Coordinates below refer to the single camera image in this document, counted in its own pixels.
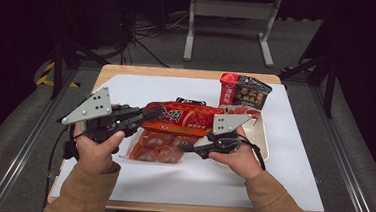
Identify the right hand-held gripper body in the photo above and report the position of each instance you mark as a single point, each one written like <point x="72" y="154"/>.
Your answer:
<point x="228" y="124"/>

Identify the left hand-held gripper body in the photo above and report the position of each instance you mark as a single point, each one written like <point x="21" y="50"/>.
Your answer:
<point x="94" y="107"/>

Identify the orange-red packet with clear tray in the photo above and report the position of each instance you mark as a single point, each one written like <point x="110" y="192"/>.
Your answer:
<point x="181" y="117"/>

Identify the large red and black packet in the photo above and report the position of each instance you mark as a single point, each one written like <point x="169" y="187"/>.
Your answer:
<point x="243" y="95"/>

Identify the white plastic box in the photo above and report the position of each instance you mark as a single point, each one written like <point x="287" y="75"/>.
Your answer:
<point x="260" y="134"/>

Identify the person's right hand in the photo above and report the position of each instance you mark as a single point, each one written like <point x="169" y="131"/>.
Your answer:
<point x="242" y="163"/>

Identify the person's left hand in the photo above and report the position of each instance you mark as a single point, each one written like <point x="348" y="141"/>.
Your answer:
<point x="95" y="156"/>

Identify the white table mat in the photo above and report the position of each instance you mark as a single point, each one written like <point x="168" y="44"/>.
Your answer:
<point x="187" y="182"/>

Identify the black tripod stand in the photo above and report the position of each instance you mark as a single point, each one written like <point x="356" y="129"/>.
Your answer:
<point x="57" y="70"/>

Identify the yellow and black hazard tape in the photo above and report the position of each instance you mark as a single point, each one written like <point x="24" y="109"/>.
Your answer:
<point x="44" y="82"/>

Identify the black metal stand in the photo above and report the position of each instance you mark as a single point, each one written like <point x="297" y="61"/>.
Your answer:
<point x="329" y="92"/>

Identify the grey metal stand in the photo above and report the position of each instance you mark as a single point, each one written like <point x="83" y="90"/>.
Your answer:
<point x="233" y="9"/>

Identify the aluminium rail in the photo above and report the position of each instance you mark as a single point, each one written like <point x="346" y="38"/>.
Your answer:
<point x="354" y="184"/>
<point x="21" y="161"/>

